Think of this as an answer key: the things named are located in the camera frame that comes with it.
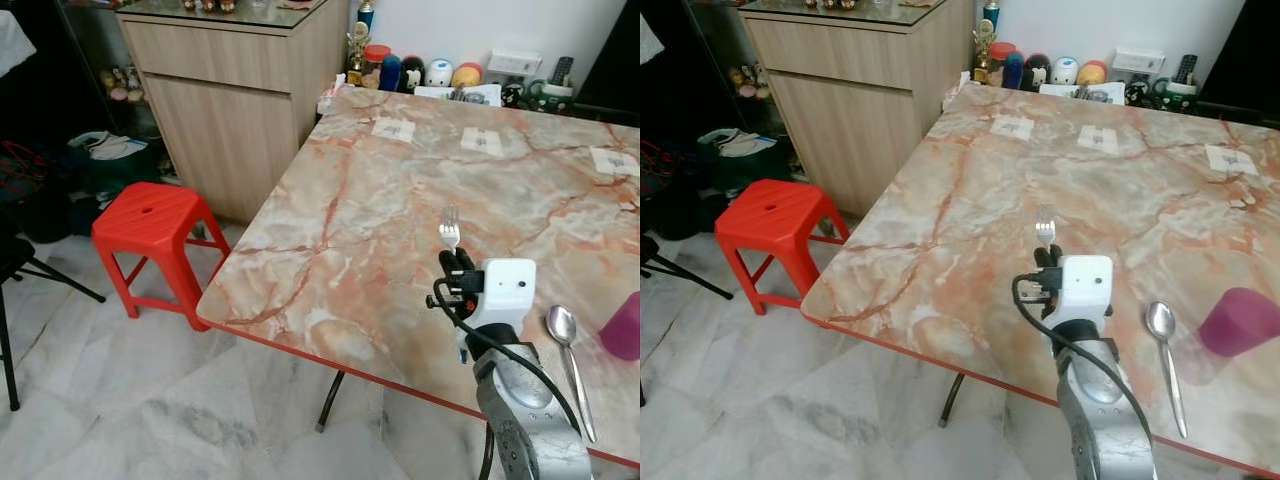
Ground silver metal spoon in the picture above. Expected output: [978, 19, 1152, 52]
[545, 304, 599, 444]
[1145, 300, 1190, 440]

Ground white paper marker tag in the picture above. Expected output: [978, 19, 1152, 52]
[1076, 124, 1121, 155]
[371, 117, 417, 144]
[589, 146, 639, 179]
[1204, 144, 1260, 177]
[989, 114, 1037, 142]
[461, 127, 505, 158]

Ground black metal table leg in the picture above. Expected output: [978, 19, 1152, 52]
[317, 371, 347, 434]
[938, 371, 967, 429]

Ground white printed papers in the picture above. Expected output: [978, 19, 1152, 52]
[414, 84, 504, 107]
[1039, 81, 1128, 105]

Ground purple plastic cup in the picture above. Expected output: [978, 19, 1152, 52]
[1198, 287, 1280, 359]
[599, 291, 641, 362]

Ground dark green mug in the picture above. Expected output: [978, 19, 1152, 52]
[1152, 78, 1200, 112]
[527, 79, 577, 114]

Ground red lidded jar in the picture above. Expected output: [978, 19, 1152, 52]
[988, 41, 1017, 87]
[362, 43, 392, 90]

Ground small gold trophy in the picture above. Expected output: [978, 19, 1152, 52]
[972, 18, 999, 85]
[346, 20, 372, 87]

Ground light wooden cabinet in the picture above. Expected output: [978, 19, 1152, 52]
[114, 0, 352, 224]
[738, 0, 977, 218]

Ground black screen panel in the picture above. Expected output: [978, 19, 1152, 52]
[1198, 0, 1280, 113]
[578, 0, 641, 113]

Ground red plastic stool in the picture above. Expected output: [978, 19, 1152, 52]
[91, 181, 232, 332]
[714, 178, 852, 317]

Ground dark green bag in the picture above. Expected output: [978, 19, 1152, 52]
[696, 126, 788, 193]
[67, 130, 163, 198]

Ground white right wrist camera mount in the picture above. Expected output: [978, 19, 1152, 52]
[468, 257, 537, 333]
[1048, 254, 1115, 323]

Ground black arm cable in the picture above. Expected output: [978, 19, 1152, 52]
[428, 277, 584, 434]
[1011, 271, 1157, 446]

